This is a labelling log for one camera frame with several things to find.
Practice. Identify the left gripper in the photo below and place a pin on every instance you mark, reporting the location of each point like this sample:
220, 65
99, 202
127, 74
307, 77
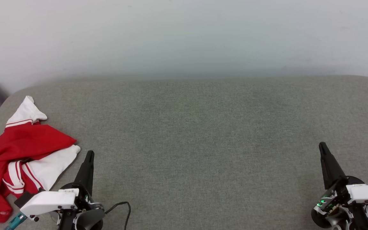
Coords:
88, 207

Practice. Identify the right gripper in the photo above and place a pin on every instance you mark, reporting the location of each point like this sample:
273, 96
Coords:
331, 198

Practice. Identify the red white basketball jersey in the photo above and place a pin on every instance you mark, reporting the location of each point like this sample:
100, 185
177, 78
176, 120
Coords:
27, 140

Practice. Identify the grey fabric sofa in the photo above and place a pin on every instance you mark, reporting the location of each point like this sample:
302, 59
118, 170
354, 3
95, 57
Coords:
187, 143

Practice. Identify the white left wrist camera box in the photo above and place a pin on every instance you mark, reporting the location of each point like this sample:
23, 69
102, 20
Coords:
49, 201

